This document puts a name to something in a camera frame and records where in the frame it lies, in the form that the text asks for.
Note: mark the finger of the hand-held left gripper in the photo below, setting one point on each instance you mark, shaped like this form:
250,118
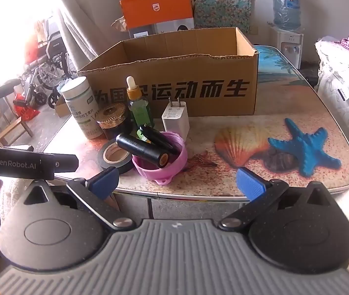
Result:
67,163

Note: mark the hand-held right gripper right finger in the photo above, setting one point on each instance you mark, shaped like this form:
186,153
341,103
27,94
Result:
249,185

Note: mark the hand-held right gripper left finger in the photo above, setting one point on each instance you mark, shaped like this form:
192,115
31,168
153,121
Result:
103,182

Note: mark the black tape roll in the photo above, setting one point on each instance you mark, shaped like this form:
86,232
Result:
106,163

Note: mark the black cylinder tube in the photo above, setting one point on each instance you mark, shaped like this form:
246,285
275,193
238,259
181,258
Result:
140,151
159,138

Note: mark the white supplement bottle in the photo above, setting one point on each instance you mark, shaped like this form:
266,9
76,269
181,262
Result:
80,107

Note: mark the small green tube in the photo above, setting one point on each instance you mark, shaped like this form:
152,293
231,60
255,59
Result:
142,135

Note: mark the black jar with gold lid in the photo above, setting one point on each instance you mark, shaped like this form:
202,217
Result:
113,118

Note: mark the pink plastic bowl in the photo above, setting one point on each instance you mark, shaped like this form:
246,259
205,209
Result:
174,163

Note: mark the green dropper bottle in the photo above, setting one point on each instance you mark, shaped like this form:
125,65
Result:
140,107

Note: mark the white charger plug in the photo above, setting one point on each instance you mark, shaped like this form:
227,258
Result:
176,119

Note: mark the brown cardboard box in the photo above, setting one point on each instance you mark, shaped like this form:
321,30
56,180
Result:
211,76

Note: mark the red plastic bag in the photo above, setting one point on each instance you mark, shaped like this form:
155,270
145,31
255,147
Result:
26,110

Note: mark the small open cardboard box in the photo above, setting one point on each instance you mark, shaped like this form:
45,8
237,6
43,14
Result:
62,107

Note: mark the wooden stool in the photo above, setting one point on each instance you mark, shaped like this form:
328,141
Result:
8,86

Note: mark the wheelchair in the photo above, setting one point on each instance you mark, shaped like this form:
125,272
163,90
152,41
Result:
50,64

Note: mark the white curtain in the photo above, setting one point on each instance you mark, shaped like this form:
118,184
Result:
79,33

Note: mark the white water dispenser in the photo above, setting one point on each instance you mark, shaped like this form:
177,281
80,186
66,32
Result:
286,47

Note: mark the brown paper bag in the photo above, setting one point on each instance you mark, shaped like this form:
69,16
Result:
119,24

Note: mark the orange product box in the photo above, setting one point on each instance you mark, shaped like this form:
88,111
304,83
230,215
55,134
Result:
153,6

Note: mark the blue water jug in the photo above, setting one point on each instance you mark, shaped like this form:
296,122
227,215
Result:
286,9

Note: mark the floral cloth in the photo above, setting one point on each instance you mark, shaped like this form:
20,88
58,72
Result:
223,3

